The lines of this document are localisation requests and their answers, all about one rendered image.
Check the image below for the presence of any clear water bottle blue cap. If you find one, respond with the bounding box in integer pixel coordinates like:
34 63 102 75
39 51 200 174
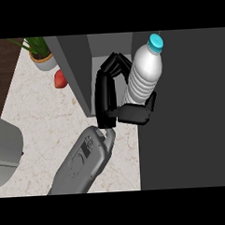
117 32 168 107

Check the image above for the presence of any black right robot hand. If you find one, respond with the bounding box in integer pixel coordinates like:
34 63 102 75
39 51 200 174
92 49 159 130

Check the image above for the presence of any dark grey cabinet door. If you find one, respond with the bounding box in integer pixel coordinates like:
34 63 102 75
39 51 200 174
130 26 225 191

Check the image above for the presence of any grey cabinet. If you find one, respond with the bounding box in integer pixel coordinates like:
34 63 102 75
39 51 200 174
43 31 138 120

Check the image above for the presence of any potted green plant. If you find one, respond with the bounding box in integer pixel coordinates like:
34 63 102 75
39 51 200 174
7 35 59 74

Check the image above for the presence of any red fruit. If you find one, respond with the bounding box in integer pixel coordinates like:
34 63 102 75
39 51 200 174
53 68 69 90

